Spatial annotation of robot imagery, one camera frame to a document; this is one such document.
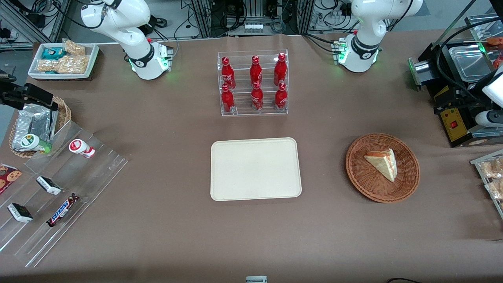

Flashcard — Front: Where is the light tan wicker basket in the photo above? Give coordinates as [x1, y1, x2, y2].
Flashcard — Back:
[9, 96, 72, 158]

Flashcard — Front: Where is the dark brown tray mat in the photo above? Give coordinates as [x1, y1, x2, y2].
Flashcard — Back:
[29, 47, 102, 82]

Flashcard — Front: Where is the red cola bottle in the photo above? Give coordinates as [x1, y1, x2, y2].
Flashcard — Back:
[251, 81, 264, 111]
[221, 57, 236, 90]
[221, 84, 235, 113]
[250, 55, 263, 85]
[274, 82, 288, 110]
[274, 53, 288, 86]

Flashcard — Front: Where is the black food warmer appliance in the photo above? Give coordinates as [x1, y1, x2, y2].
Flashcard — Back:
[408, 37, 503, 148]

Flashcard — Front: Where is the grey metal snack tray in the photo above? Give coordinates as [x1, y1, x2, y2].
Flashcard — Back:
[470, 149, 503, 219]

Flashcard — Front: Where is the aluminium equipment rack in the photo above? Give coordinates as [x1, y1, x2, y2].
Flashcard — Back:
[191, 0, 316, 38]

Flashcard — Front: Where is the Snickers chocolate bar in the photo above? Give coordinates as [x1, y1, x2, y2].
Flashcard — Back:
[46, 193, 80, 228]

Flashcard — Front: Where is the teal snack packet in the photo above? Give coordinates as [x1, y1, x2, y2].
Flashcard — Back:
[41, 47, 66, 60]

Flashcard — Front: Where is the clear puffed snack bag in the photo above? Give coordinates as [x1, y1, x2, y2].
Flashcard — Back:
[480, 157, 503, 179]
[485, 179, 503, 201]
[37, 59, 65, 74]
[63, 39, 86, 56]
[59, 55, 90, 75]

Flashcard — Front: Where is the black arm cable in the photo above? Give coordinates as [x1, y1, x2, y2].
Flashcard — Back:
[435, 18, 503, 105]

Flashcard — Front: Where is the brown round wicker basket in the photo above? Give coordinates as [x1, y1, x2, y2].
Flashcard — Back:
[346, 133, 420, 204]

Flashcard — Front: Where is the silver foil package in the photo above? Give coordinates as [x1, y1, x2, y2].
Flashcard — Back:
[13, 104, 59, 152]

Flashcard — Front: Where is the green white yogurt bottle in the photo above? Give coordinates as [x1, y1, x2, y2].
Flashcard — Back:
[20, 134, 52, 154]

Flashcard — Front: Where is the black white chocolate box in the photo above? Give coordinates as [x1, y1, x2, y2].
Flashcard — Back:
[7, 203, 33, 223]
[36, 176, 62, 196]

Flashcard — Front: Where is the white rectangular snack tray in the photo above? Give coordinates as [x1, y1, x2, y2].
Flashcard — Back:
[28, 41, 99, 80]

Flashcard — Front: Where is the red white yogurt bottle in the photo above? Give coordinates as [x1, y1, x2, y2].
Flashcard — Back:
[69, 139, 95, 158]

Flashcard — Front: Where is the aluminium frame stand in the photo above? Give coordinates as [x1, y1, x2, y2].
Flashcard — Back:
[0, 0, 72, 50]

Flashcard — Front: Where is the grey metal pole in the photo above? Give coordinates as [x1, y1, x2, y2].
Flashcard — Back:
[431, 0, 478, 50]

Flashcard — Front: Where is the red cookie box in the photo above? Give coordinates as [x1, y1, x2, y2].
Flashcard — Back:
[0, 164, 23, 194]

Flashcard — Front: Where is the clear acrylic stepped shelf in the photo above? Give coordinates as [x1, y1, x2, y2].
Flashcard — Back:
[0, 120, 129, 268]

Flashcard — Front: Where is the beige plastic serving tray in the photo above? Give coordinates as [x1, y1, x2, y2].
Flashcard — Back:
[211, 137, 302, 202]

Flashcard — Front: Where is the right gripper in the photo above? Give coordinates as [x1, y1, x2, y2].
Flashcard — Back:
[0, 70, 54, 111]

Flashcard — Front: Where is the steel food pan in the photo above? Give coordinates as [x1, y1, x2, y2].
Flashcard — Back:
[448, 42, 497, 83]

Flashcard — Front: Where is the clear acrylic bottle rack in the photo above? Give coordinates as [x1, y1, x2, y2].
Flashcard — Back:
[217, 49, 289, 117]

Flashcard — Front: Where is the triangular sandwich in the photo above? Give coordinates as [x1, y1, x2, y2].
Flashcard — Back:
[364, 149, 398, 182]

